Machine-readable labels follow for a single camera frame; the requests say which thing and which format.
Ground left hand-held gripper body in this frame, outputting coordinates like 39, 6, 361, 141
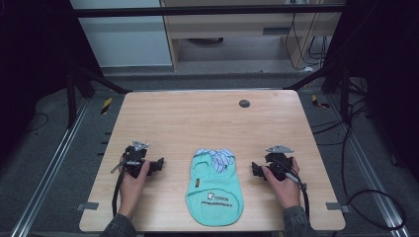
111, 140, 151, 180

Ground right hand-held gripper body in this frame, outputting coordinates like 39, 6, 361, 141
264, 144, 294, 183

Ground person's right hand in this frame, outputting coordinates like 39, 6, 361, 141
262, 157, 302, 210

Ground person's left hand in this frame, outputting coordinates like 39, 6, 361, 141
118, 157, 151, 219

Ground teal pet shirt striped collar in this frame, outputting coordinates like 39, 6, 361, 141
185, 147, 245, 228

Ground yellow black striped tape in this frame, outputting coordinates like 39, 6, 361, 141
311, 94, 330, 110
100, 97, 114, 116

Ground white cabinet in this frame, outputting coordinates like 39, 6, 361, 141
69, 0, 174, 68

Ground light wooden desk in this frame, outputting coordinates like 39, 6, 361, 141
159, 0, 347, 72

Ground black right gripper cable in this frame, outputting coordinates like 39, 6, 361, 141
275, 160, 311, 219

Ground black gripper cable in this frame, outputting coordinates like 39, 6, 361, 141
275, 160, 311, 219
111, 164, 127, 217

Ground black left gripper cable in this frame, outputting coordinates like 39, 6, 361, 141
111, 164, 127, 217

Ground grey metal table bracket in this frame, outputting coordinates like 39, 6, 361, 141
75, 201, 100, 211
325, 201, 351, 214

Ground aluminium floor rail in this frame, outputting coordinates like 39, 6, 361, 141
325, 95, 411, 237
9, 98, 91, 237

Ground thin black floor cable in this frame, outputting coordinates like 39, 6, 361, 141
27, 112, 50, 133

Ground black hanging desk cables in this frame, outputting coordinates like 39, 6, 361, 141
284, 12, 330, 71

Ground black metal frame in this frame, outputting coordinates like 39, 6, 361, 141
64, 3, 352, 129

